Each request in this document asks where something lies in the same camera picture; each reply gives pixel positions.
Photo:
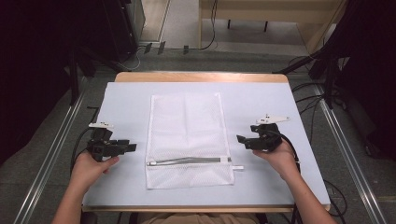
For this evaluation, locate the person's right hand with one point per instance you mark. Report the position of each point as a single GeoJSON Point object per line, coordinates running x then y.
{"type": "Point", "coordinates": [280, 158]}

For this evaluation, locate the metal floor rail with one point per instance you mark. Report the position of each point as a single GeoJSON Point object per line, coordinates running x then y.
{"type": "Point", "coordinates": [348, 149]}
{"type": "Point", "coordinates": [46, 161]}

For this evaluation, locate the black metal stand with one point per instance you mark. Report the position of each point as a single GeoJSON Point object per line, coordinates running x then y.
{"type": "Point", "coordinates": [327, 65]}

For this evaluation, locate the white mesh laundry bag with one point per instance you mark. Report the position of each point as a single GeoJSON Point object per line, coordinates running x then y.
{"type": "Point", "coordinates": [186, 137]}

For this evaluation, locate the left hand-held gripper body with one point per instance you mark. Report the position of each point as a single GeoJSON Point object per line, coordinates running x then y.
{"type": "Point", "coordinates": [100, 148]}

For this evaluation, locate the light blue table mat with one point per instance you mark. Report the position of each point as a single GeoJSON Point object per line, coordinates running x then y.
{"type": "Point", "coordinates": [127, 105]}

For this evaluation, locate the person's beige clothing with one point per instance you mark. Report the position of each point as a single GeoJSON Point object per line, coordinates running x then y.
{"type": "Point", "coordinates": [199, 218]}

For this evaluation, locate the black curtain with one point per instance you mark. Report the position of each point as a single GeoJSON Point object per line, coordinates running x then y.
{"type": "Point", "coordinates": [370, 77]}
{"type": "Point", "coordinates": [34, 68]}

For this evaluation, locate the wooden table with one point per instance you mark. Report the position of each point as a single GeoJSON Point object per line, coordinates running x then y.
{"type": "Point", "coordinates": [199, 77]}

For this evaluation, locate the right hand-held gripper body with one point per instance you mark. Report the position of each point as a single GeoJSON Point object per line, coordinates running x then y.
{"type": "Point", "coordinates": [267, 137]}

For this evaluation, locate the person's left hand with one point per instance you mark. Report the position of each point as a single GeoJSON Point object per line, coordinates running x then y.
{"type": "Point", "coordinates": [90, 168]}

